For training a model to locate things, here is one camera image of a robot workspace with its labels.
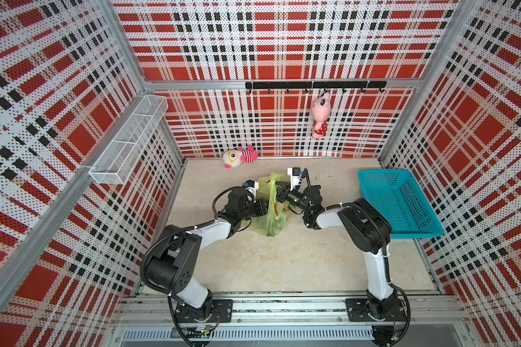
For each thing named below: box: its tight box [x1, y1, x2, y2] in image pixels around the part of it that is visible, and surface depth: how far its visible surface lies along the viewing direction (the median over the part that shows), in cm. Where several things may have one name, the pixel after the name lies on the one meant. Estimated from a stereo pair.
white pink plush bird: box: [222, 144, 259, 170], surface depth 117 cm
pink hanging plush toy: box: [310, 92, 332, 139], surface depth 95 cm
